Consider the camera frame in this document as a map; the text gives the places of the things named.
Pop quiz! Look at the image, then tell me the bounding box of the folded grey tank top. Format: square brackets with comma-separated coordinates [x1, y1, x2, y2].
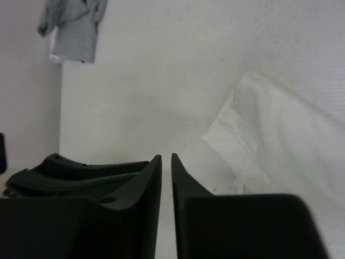
[37, 0, 107, 64]

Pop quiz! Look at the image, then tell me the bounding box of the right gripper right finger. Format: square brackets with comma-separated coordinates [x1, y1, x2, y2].
[171, 154, 328, 258]

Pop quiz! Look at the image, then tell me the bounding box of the white tank top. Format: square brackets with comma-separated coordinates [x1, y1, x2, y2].
[202, 72, 344, 258]

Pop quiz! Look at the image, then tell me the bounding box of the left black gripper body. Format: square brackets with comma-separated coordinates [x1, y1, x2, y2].
[1, 153, 149, 199]

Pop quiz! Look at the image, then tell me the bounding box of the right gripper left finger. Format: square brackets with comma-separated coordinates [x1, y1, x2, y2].
[1, 155, 162, 258]

